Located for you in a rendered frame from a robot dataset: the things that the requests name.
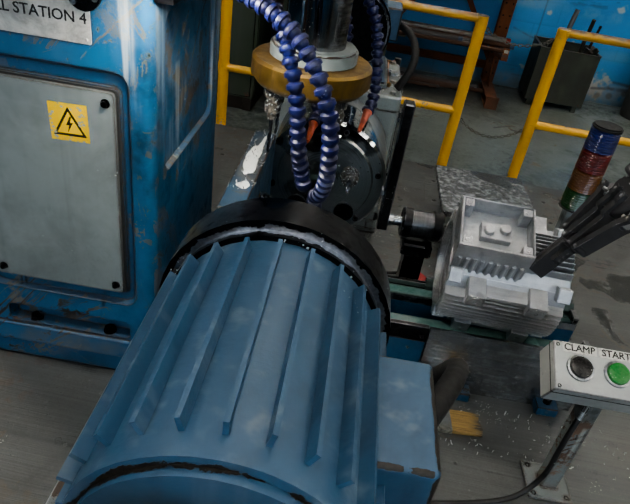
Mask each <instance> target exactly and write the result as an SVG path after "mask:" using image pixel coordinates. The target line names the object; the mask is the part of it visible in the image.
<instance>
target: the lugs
mask: <svg viewBox="0 0 630 504"><path fill-rule="evenodd" d="M563 231H564V229H559V228H555V229H554V232H553V236H558V237H561V234H562V232H563ZM463 272H464V269H463V268H462V267H459V266H458V267H457V266H454V265H449V269H448V273H447V277H446V278H447V280H448V281H451V282H456V283H461V280H462V276H463ZM573 293H574V292H573V291H572V290H571V289H570V288H566V287H561V286H557V288H556V292H555V296H554V301H555V302H556V303H559V304H564V305H570V303H571V300H572V296H573ZM431 315H433V316H438V317H444V316H441V315H436V314H435V305H434V304H433V302H432V306H431Z"/></svg>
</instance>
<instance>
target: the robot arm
mask: <svg viewBox="0 0 630 504"><path fill-rule="evenodd" d="M625 172H626V173H627V174H628V175H626V176H624V177H623V178H620V179H618V180H617V181H616V182H615V183H610V182H609V181H608V180H607V179H604V180H602V181H601V183H600V184H599V186H598V187H597V189H596V190H595V192H594V193H593V194H592V195H591V196H590V197H589V198H588V199H587V200H586V201H585V202H584V203H583V204H582V205H581V206H580V207H579V208H578V209H577V210H576V211H575V212H574V213H573V214H572V215H571V216H570V217H569V218H568V219H567V220H566V221H565V222H564V223H563V224H562V228H563V229H564V231H563V232H562V234H561V237H560V238H558V239H557V240H556V241H554V242H553V243H552V244H551V245H549V246H548V247H547V248H546V249H544V250H543V251H542V252H541V253H539V254H538V255H537V256H536V259H535V261H534V262H533V264H532V265H531V267H530V268H529V269H530V270H531V271H533V272H534V273H535V274H536V275H538V276H539V277H540V278H543V277H544V276H545V275H547V274H548V273H549V272H551V271H552V270H553V269H554V268H556V267H557V266H558V265H560V264H561V263H562V262H564V261H565V260H566V259H568V258H569V257H570V256H572V255H573V254H575V253H576V254H579V255H581V256H582V257H586V256H588V255H590V254H592V253H594V252H595V251H597V250H599V249H601V248H603V247H605V246H606V245H608V244H610V243H612V242H614V241H615V240H617V239H619V238H621V237H623V236H624V235H626V234H629V233H630V163H629V164H628V165H627V166H626V167H625ZM614 217H615V218H614ZM571 224H572V225H571Z"/></svg>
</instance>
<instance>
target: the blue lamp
mask: <svg viewBox="0 0 630 504"><path fill-rule="evenodd" d="M621 135H622V134H619V135H613V134H608V133H604V132H602V131H599V130H597V129H596V128H594V126H593V125H591V128H590V130H589V133H588V135H587V137H586V140H585V142H584V145H583V146H584V147H585V149H587V150H588V151H590V152H592V153H595V154H598V155H603V156H610V155H613V154H614V152H615V150H616V147H617V145H618V143H619V140H620V138H621Z"/></svg>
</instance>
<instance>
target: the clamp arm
mask: <svg viewBox="0 0 630 504"><path fill-rule="evenodd" d="M415 108H416V104H415V101H413V100H407V99H405V100H404V103H403V108H399V111H398V118H400V121H399V125H398V130H397V134H396V139H395V143H394V148H393V152H392V156H391V161H390V165H389V170H388V174H387V179H386V183H385V186H382V187H381V196H382V201H381V205H380V210H379V214H378V218H377V229H380V230H386V229H387V226H388V224H389V225H392V223H393V219H390V217H392V218H394V215H392V213H391V209H392V205H393V201H394V196H395V192H396V188H397V184H398V180H399V175H400V171H401V167H402V163H403V159H404V154H405V150H406V146H407V142H408V138H409V134H410V129H411V125H412V121H413V117H414V113H415ZM389 222H392V223H389Z"/></svg>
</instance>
